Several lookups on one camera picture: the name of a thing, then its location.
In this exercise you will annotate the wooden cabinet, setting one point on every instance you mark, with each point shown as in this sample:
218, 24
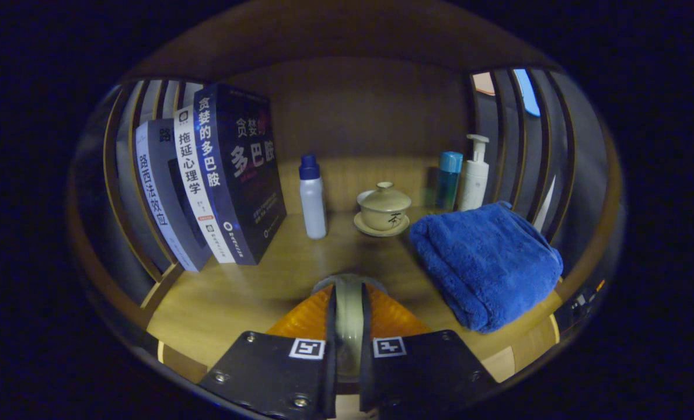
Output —
370, 105

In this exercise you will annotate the wooden countertop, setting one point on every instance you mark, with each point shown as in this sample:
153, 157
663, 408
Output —
253, 291

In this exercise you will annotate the white book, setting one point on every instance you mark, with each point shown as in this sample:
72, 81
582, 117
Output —
198, 186

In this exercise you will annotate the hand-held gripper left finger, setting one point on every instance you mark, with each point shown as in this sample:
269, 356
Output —
330, 379

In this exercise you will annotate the white bottle with blue cap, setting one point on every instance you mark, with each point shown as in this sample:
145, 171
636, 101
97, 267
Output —
313, 204

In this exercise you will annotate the white pump bottle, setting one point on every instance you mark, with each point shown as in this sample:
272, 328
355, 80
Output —
474, 184

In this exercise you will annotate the folded blue towel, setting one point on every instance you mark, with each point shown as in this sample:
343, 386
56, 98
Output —
487, 262

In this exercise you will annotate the beige lidded tea cup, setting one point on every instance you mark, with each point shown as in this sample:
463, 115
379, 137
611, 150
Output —
383, 210

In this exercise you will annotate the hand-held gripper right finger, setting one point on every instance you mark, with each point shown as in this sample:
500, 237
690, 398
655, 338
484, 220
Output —
365, 379

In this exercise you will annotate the black backdrop cloth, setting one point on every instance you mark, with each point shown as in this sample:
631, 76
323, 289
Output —
580, 163

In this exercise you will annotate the dark navy book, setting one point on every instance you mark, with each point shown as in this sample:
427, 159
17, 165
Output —
247, 175

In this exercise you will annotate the light blue book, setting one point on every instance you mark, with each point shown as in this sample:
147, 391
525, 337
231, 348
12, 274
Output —
160, 204

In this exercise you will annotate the wooden drawer with black knob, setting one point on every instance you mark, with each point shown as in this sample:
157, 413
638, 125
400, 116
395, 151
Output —
525, 350

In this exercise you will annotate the teal bottle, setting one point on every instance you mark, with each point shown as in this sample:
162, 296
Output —
447, 184

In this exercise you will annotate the black equipment with orange parts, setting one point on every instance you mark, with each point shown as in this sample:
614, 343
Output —
580, 306

